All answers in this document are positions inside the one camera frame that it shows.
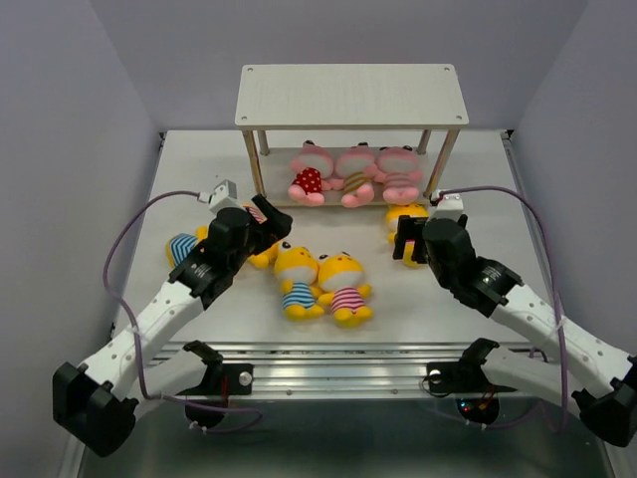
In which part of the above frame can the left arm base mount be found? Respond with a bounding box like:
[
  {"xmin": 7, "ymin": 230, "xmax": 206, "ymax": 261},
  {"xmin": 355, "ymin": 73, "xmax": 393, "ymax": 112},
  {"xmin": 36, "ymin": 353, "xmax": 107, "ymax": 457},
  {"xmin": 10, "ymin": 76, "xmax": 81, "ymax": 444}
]
[{"xmin": 182, "ymin": 362, "xmax": 254, "ymax": 398}]

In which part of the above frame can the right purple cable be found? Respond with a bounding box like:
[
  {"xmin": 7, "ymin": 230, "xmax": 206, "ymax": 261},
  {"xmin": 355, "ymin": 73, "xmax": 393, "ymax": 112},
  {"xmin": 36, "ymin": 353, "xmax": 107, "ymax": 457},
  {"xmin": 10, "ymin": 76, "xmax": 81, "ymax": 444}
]
[{"xmin": 432, "ymin": 185, "xmax": 569, "ymax": 434}]

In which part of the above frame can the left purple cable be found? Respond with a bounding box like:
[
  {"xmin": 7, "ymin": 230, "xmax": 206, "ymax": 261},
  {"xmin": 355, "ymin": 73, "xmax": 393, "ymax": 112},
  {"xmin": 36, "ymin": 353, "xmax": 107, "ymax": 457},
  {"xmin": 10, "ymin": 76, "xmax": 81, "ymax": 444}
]
[{"xmin": 103, "ymin": 191, "xmax": 264, "ymax": 434}]

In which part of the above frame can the yellow toy pink stripes face-down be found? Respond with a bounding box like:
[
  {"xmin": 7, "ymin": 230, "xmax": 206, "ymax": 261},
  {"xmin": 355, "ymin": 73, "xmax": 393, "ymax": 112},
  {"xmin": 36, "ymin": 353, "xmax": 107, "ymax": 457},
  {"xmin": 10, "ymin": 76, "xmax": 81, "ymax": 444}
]
[{"xmin": 242, "ymin": 203, "xmax": 287, "ymax": 268}]

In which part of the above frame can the pink toy yellow striped shirt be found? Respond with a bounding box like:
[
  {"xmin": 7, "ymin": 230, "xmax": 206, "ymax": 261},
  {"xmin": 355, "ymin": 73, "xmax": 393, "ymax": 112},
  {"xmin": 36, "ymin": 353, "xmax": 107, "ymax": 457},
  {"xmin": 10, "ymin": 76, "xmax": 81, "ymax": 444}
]
[{"xmin": 329, "ymin": 142, "xmax": 377, "ymax": 208}]

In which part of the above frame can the pink toy red polka shirt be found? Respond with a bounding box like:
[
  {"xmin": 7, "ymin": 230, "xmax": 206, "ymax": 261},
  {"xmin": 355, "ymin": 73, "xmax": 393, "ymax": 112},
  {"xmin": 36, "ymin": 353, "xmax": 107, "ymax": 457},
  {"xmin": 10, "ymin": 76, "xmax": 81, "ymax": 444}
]
[{"xmin": 288, "ymin": 140, "xmax": 334, "ymax": 207}]

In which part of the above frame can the aluminium rail frame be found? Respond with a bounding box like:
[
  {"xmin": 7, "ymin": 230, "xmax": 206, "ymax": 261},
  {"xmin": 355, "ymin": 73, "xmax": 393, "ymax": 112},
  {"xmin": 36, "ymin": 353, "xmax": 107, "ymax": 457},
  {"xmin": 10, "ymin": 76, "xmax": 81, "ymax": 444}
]
[{"xmin": 78, "ymin": 130, "xmax": 632, "ymax": 477}]

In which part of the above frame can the yellow toy blue stripes face-down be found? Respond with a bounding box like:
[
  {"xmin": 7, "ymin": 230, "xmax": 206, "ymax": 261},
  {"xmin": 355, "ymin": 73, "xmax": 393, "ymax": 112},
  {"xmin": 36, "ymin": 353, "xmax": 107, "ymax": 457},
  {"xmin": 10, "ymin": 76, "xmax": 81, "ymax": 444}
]
[{"xmin": 165, "ymin": 226, "xmax": 208, "ymax": 269}]

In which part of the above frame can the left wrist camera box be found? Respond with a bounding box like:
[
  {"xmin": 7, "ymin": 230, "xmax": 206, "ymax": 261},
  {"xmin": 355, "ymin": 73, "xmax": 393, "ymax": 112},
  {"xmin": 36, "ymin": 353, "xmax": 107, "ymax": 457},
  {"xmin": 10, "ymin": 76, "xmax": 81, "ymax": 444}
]
[{"xmin": 197, "ymin": 180, "xmax": 241, "ymax": 214}]

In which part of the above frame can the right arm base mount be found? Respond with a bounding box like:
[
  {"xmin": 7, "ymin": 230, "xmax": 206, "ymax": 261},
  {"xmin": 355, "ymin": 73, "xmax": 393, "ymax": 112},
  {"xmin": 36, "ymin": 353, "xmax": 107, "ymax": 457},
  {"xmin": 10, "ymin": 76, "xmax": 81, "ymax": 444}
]
[{"xmin": 419, "ymin": 361, "xmax": 498, "ymax": 398}]

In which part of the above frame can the yellow toy blue stripes centre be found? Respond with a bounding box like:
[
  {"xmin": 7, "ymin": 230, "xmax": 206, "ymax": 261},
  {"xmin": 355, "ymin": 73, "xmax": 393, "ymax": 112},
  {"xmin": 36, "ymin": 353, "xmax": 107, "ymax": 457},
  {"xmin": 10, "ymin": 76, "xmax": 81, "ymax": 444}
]
[{"xmin": 274, "ymin": 241, "xmax": 324, "ymax": 321}]

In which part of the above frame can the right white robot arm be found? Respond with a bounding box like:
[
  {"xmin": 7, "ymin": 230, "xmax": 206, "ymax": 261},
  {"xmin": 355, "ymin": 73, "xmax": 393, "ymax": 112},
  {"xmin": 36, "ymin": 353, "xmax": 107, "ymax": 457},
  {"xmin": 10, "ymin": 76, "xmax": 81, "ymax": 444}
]
[{"xmin": 393, "ymin": 216, "xmax": 636, "ymax": 447}]

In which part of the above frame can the purple cable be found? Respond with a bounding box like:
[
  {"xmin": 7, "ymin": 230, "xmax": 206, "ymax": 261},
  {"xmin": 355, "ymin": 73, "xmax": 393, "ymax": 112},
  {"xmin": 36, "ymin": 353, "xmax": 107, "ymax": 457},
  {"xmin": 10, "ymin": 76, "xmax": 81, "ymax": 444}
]
[
  {"xmin": 103, "ymin": 191, "xmax": 264, "ymax": 434},
  {"xmin": 432, "ymin": 185, "xmax": 569, "ymax": 434}
]

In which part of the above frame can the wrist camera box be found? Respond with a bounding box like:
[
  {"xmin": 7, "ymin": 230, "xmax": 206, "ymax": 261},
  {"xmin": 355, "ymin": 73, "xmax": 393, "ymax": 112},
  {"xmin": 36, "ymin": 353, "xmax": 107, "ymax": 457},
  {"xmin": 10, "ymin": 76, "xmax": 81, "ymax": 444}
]
[
  {"xmin": 197, "ymin": 180, "xmax": 241, "ymax": 214},
  {"xmin": 429, "ymin": 189, "xmax": 464, "ymax": 221}
]

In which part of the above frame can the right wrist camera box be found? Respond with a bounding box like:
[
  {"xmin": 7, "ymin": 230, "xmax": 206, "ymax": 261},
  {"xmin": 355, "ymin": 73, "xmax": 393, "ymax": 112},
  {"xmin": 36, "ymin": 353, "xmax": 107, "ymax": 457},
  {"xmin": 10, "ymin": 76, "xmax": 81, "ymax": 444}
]
[{"xmin": 429, "ymin": 189, "xmax": 464, "ymax": 221}]

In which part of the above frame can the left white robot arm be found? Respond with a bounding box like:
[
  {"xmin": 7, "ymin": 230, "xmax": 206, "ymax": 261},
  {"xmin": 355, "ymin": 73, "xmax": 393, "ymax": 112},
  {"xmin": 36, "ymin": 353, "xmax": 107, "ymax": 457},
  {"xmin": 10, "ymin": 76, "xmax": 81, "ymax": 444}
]
[{"xmin": 52, "ymin": 193, "xmax": 294, "ymax": 457}]

